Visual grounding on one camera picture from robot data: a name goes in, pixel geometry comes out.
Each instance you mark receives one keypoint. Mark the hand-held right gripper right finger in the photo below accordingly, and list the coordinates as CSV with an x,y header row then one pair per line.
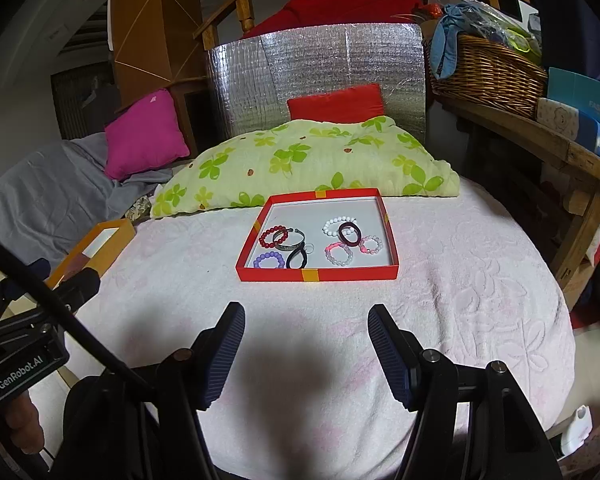
x,y
390,360

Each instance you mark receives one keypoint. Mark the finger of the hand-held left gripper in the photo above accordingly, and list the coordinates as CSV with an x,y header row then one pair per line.
x,y
82,282

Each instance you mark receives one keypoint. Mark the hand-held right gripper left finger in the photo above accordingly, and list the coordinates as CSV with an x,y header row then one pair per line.
x,y
225,355

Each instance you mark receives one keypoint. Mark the silver bangle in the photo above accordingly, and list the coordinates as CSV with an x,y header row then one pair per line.
x,y
292,245

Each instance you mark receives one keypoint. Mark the red jewelry tray box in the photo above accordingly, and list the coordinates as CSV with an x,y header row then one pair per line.
x,y
305,210

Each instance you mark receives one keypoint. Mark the person's left hand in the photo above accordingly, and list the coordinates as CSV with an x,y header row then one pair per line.
x,y
22,422

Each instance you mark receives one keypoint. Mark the orange box lid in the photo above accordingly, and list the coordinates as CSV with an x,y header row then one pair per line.
x,y
122,237

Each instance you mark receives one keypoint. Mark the small patterned cloth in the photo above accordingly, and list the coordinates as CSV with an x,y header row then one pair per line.
x,y
142,206

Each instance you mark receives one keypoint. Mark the grey blanket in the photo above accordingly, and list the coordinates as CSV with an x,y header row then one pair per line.
x,y
40,195

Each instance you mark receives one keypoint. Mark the magenta pillow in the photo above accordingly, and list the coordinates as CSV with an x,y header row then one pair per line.
x,y
145,135

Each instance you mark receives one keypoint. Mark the white plastic bottle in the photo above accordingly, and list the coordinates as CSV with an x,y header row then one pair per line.
x,y
575,427

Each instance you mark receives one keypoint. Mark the green floral pillow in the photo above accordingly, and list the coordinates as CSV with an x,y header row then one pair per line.
x,y
305,160

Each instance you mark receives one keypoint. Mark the brown wooden panel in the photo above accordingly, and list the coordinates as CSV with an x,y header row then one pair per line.
x,y
145,35

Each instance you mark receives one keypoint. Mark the red cushion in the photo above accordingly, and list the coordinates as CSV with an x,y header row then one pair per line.
x,y
337,102

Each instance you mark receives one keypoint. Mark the wooden bench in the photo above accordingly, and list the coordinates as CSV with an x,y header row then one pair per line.
x,y
555,152

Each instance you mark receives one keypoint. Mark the wicker basket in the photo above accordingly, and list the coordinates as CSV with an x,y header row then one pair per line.
x,y
485,80

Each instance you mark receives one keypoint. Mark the white floral box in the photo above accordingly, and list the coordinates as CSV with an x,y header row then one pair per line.
x,y
557,116

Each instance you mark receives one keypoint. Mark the silver foil mat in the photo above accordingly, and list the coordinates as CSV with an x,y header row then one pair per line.
x,y
305,60

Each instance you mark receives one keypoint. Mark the teal cardboard box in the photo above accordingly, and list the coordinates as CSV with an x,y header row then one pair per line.
x,y
580,95

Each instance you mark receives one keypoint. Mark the blue cloth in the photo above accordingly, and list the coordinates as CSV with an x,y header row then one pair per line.
x,y
450,35

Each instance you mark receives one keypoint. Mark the clear plastic bag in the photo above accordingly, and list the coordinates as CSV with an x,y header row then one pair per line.
x,y
505,25

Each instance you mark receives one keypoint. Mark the red blanket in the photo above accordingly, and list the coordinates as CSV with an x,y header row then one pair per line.
x,y
350,0

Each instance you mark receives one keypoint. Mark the navy bag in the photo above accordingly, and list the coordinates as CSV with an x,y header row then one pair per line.
x,y
570,25

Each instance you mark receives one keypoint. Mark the wooden headboard rail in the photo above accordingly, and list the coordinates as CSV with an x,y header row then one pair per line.
x,y
243,12

